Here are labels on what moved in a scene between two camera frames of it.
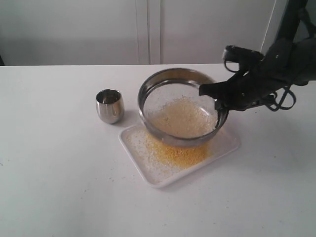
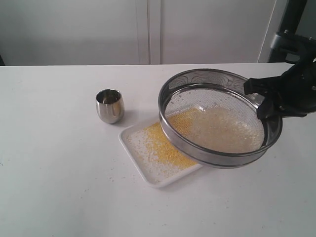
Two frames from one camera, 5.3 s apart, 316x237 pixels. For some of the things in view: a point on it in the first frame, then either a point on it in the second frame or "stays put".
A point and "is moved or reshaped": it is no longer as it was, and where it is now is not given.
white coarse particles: (182, 116) -> (222, 130)
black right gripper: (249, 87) -> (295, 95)
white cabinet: (34, 32) stays put
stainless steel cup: (110, 105) stays put
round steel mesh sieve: (174, 112) is moved or reshaped
